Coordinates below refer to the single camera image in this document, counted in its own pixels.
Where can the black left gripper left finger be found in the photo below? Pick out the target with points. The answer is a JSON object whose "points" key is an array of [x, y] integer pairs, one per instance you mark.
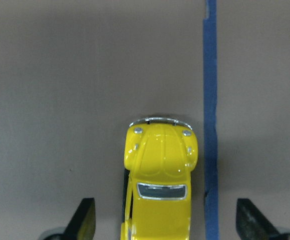
{"points": [[82, 224]]}

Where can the yellow beetle toy car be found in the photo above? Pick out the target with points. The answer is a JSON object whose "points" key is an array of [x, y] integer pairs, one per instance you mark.
{"points": [[159, 157]]}

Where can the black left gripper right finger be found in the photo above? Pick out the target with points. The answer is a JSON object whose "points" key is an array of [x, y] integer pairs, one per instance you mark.
{"points": [[251, 224]]}

